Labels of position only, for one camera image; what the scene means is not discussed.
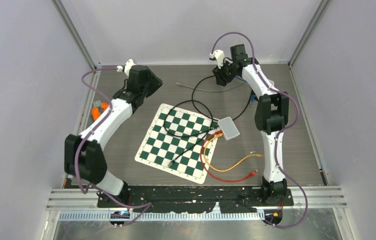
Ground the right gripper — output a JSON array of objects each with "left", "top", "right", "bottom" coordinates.
[{"left": 211, "top": 58, "right": 237, "bottom": 87}]

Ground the grey ethernet cable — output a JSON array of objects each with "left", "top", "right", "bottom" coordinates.
[{"left": 176, "top": 81, "right": 246, "bottom": 93}]

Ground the blue ethernet cable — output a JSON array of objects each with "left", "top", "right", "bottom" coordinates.
[{"left": 235, "top": 76, "right": 255, "bottom": 102}]

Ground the white switch box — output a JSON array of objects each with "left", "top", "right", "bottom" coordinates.
[{"left": 217, "top": 116, "right": 240, "bottom": 141}]

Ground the red ethernet cable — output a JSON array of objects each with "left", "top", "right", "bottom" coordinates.
[{"left": 200, "top": 130, "right": 259, "bottom": 184}]

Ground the yellow ethernet cable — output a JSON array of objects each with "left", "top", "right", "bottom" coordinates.
[{"left": 203, "top": 132, "right": 265, "bottom": 173}]

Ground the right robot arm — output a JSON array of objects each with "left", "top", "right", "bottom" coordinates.
[{"left": 209, "top": 44, "right": 289, "bottom": 205}]

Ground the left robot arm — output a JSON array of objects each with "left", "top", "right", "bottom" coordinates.
[{"left": 64, "top": 63, "right": 163, "bottom": 207}]

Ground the orange toy on grey plate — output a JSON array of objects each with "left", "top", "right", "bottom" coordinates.
[{"left": 91, "top": 100, "right": 109, "bottom": 121}]

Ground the green white chessboard mat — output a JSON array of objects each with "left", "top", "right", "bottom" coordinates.
[{"left": 134, "top": 103, "right": 218, "bottom": 184}]

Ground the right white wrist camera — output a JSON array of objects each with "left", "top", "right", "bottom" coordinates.
[{"left": 209, "top": 49, "right": 225, "bottom": 69}]

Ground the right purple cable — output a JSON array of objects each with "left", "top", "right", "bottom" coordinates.
[{"left": 211, "top": 31, "right": 309, "bottom": 230}]

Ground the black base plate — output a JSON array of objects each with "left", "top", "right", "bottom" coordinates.
[{"left": 97, "top": 185, "right": 294, "bottom": 215}]

